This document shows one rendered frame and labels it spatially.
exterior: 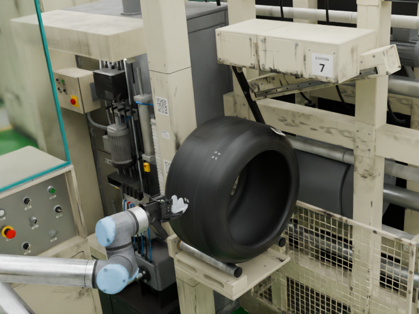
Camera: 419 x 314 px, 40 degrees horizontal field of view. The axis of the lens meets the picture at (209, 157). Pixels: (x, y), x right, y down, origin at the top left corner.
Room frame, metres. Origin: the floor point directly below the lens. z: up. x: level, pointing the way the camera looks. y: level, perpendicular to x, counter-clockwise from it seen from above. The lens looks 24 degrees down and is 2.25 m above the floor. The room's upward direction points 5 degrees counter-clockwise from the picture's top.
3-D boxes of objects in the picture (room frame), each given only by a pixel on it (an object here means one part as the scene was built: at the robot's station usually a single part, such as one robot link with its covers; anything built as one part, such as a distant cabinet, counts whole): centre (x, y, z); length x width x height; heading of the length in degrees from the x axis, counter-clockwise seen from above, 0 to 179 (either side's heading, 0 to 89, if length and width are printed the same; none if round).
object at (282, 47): (2.23, -0.36, 1.71); 0.61 x 0.25 x 0.15; 42
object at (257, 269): (2.12, -0.06, 0.80); 0.37 x 0.36 x 0.02; 132
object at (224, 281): (2.02, 0.04, 0.83); 0.36 x 0.09 x 0.06; 42
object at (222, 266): (2.02, 0.04, 0.90); 0.35 x 0.05 x 0.05; 42
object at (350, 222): (2.17, -0.46, 0.65); 0.90 x 0.02 x 0.70; 42
